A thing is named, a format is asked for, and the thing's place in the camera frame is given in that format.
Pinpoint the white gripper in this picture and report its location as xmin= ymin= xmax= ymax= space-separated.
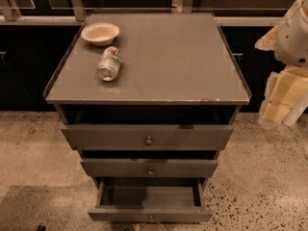
xmin=254 ymin=26 xmax=308 ymax=127

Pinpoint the grey bottom drawer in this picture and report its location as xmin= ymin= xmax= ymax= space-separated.
xmin=89 ymin=177 xmax=212 ymax=223

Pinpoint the grey drawer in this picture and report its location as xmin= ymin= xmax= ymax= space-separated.
xmin=62 ymin=124 xmax=233 ymax=151
xmin=81 ymin=159 xmax=218 ymax=177
xmin=89 ymin=177 xmax=212 ymax=223

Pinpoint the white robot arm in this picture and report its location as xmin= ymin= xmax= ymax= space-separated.
xmin=254 ymin=0 xmax=308 ymax=129

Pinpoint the grey drawer cabinet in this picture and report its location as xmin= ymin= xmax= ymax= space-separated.
xmin=42 ymin=13 xmax=252 ymax=191

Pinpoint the grey top drawer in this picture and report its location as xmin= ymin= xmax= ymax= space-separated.
xmin=62 ymin=124 xmax=233 ymax=151

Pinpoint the grey middle drawer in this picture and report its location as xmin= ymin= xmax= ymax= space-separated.
xmin=81 ymin=159 xmax=218 ymax=177

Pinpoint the clear plastic bottle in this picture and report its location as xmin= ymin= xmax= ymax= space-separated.
xmin=98 ymin=46 xmax=122 ymax=82

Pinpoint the white paper bowl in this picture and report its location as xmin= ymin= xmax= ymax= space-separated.
xmin=81 ymin=22 xmax=120 ymax=46

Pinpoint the white cylindrical post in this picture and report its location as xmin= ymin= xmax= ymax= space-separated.
xmin=283 ymin=93 xmax=308 ymax=126

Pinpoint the metal railing frame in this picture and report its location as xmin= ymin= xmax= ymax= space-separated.
xmin=0 ymin=0 xmax=296 ymax=26

